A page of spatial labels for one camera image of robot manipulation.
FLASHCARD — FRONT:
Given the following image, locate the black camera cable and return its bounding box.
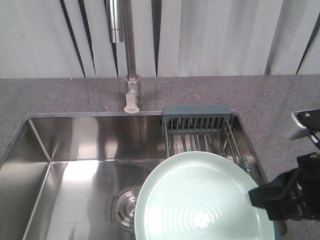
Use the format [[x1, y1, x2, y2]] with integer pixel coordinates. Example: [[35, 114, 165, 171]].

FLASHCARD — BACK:
[[308, 131, 320, 151]]

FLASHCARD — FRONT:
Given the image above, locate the light green round plate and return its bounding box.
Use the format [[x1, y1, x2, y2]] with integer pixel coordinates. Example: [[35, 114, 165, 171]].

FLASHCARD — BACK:
[[134, 151, 275, 240]]

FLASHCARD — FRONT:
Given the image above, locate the grey sink drying rack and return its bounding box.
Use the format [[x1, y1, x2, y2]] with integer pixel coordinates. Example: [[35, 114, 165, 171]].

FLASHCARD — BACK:
[[161, 104, 267, 185]]

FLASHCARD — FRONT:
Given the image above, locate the white pleated curtain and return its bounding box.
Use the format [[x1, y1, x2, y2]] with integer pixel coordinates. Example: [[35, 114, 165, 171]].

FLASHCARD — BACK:
[[0, 0, 320, 79]]

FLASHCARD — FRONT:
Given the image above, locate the chrome kitchen faucet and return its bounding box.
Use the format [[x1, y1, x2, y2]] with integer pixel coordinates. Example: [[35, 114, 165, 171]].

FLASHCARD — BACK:
[[106, 0, 143, 114]]

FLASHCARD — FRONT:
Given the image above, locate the stainless steel sink basin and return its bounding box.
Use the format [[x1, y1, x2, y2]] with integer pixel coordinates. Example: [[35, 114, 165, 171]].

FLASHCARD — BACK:
[[0, 111, 288, 240]]

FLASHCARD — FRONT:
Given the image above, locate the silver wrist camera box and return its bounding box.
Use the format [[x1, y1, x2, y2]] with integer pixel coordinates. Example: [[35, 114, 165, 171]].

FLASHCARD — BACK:
[[283, 109, 320, 140]]

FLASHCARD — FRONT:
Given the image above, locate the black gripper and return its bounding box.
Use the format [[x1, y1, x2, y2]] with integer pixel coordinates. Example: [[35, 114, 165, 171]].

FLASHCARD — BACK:
[[248, 152, 320, 221]]

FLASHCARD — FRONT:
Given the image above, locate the steel sink drain strainer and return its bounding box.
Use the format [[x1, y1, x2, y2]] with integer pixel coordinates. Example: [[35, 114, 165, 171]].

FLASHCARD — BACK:
[[112, 185, 141, 231]]

